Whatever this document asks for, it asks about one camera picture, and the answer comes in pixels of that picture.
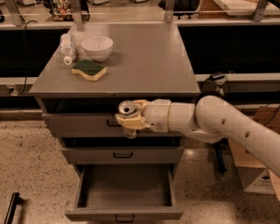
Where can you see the grey bottom drawer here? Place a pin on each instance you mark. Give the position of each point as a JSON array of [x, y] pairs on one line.
[[125, 193]]

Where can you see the clear plastic bottle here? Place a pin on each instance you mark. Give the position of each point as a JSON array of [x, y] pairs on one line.
[[67, 48]]

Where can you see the grey drawer cabinet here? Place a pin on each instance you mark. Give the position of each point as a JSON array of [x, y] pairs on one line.
[[148, 61]]

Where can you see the black stand with power adapter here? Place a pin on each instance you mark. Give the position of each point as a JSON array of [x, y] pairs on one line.
[[213, 84]]

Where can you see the green yellow sponge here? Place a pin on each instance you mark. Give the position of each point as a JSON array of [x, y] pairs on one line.
[[89, 70]]

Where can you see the grey top drawer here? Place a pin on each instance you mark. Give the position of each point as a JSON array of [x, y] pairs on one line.
[[83, 125]]

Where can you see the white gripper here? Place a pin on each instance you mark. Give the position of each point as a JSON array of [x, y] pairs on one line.
[[157, 115]]

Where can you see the black bar on floor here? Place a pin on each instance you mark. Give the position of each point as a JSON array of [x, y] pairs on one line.
[[15, 200]]

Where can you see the redbull can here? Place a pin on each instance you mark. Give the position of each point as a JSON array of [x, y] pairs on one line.
[[127, 108]]

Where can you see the colourful snack rack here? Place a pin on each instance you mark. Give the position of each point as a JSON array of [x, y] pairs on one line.
[[61, 10]]

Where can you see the grey drawer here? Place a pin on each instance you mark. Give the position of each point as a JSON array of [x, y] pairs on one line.
[[125, 193], [83, 125], [122, 155]]

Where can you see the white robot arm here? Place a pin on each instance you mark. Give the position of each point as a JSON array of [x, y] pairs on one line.
[[208, 120]]

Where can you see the white ceramic bowl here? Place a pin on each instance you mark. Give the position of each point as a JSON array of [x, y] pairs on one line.
[[98, 48]]

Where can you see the open cardboard box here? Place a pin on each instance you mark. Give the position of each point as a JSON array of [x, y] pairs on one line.
[[254, 176]]

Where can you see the grey middle drawer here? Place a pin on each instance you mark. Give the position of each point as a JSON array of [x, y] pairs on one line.
[[122, 155]]

